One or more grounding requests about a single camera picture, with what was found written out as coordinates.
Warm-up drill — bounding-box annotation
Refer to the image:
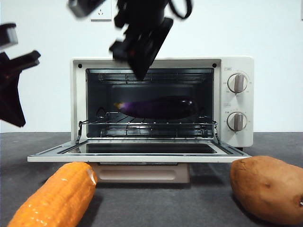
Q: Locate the purple eggplant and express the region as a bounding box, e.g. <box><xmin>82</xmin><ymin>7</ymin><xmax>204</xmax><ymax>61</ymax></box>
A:
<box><xmin>113</xmin><ymin>95</ymin><xmax>198</xmax><ymax>120</ymax></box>

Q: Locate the glass-window oven door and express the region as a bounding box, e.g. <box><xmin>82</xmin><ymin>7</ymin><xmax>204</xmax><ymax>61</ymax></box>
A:
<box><xmin>27</xmin><ymin>138</ymin><xmax>252</xmax><ymax>184</ymax></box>

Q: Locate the taupe oven door handle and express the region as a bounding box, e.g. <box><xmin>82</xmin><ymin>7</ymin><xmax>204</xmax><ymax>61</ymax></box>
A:
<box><xmin>91</xmin><ymin>162</ymin><xmax>191</xmax><ymax>184</ymax></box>

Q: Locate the white Toshiba toaster oven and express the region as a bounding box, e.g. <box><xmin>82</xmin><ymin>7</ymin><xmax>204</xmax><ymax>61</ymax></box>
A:
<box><xmin>70</xmin><ymin>56</ymin><xmax>255</xmax><ymax>152</ymax></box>

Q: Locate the taupe oven knob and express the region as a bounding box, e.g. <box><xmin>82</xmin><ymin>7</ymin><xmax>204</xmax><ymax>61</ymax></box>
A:
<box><xmin>227</xmin><ymin>73</ymin><xmax>249</xmax><ymax>93</ymax></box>
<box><xmin>226</xmin><ymin>112</ymin><xmax>247</xmax><ymax>131</ymax></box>

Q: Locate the orange corn cob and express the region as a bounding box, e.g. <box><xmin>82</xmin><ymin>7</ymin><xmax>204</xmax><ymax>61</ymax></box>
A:
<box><xmin>7</xmin><ymin>162</ymin><xmax>98</xmax><ymax>227</ymax></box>

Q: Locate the brown sweet potato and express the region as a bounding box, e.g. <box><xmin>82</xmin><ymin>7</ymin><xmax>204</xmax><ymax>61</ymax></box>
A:
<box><xmin>230</xmin><ymin>155</ymin><xmax>303</xmax><ymax>225</ymax></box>

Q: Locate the left wrist grey camera box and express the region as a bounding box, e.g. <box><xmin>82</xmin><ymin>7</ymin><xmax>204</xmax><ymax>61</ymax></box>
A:
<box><xmin>0</xmin><ymin>23</ymin><xmax>19</xmax><ymax>47</ymax></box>

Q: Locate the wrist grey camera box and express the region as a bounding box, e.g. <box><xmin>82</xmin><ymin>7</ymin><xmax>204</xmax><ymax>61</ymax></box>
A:
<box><xmin>0</xmin><ymin>23</ymin><xmax>19</xmax><ymax>47</ymax></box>
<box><xmin>68</xmin><ymin>0</ymin><xmax>106</xmax><ymax>18</ymax></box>

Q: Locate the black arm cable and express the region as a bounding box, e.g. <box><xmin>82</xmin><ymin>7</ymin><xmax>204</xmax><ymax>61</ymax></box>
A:
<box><xmin>168</xmin><ymin>0</ymin><xmax>193</xmax><ymax>20</ymax></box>

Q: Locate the white wall socket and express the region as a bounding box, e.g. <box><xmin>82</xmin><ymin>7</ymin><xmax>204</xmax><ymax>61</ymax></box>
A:
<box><xmin>90</xmin><ymin>0</ymin><xmax>112</xmax><ymax>22</ymax></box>

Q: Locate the oven wire rack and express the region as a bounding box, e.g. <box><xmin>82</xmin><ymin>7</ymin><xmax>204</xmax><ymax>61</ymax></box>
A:
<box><xmin>78</xmin><ymin>118</ymin><xmax>218</xmax><ymax>127</ymax></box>

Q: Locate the right wrist grey camera box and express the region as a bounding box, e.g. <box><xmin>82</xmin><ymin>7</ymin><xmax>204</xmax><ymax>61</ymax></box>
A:
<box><xmin>68</xmin><ymin>0</ymin><xmax>106</xmax><ymax>18</ymax></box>

